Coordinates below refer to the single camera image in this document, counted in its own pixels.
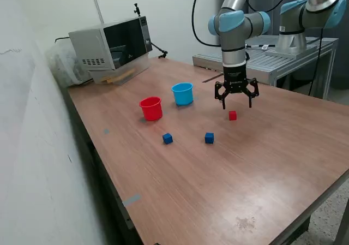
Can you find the wooden block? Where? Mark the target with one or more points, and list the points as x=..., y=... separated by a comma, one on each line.
x=120, y=77

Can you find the black camera mount stud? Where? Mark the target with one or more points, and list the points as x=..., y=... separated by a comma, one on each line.
x=136, y=10

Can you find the clear plastic box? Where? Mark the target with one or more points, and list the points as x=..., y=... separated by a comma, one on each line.
x=136, y=67

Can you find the red cube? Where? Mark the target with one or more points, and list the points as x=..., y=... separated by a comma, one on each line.
x=232, y=115

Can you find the translucent plastic bag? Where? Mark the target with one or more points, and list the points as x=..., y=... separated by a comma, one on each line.
x=62, y=67

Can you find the white thin rod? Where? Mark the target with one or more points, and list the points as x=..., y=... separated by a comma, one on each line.
x=99, y=11

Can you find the blue cube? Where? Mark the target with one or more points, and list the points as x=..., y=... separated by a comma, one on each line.
x=167, y=138
x=209, y=138

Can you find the red plastic cup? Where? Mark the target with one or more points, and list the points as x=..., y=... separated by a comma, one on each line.
x=151, y=111

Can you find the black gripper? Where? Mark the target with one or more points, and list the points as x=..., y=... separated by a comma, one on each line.
x=235, y=78

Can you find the black rod with white tag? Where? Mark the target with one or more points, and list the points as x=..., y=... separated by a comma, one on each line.
x=264, y=47

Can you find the aluminium robot mounting table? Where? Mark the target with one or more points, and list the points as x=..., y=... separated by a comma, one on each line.
x=261, y=62

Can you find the long grey-blue tape piece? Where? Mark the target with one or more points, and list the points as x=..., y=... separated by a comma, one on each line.
x=131, y=200

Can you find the small grey-blue tape piece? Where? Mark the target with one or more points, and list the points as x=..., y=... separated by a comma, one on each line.
x=106, y=131

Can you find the silver microwave oven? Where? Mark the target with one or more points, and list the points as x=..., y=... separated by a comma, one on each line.
x=90, y=45

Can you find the blue plastic cup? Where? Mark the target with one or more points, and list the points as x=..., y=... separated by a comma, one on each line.
x=183, y=96

